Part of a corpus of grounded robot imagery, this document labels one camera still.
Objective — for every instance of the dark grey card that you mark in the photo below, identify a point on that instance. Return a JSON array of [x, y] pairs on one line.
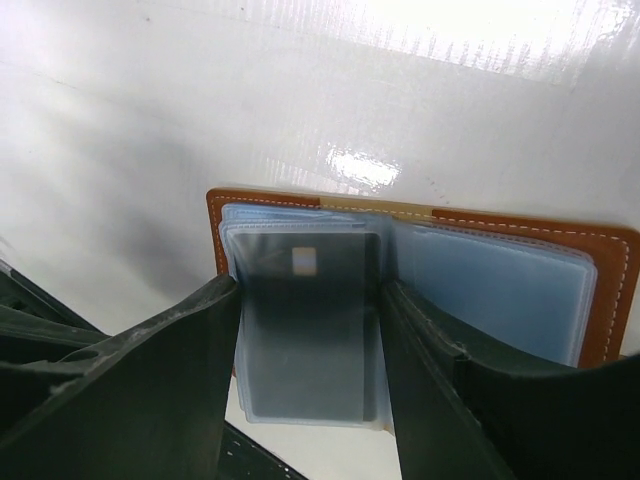
[[309, 344]]

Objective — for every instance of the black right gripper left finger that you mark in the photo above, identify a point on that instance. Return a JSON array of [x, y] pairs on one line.
[[147, 403]]

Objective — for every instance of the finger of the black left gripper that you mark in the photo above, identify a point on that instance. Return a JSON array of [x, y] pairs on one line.
[[36, 326]]

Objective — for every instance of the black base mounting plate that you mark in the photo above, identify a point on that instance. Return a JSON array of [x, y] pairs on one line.
[[242, 458]]

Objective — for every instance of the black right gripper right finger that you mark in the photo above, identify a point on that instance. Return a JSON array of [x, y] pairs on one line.
[[468, 406]]

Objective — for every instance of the brown leather card holder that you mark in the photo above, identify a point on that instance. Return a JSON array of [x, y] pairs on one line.
[[558, 290]]

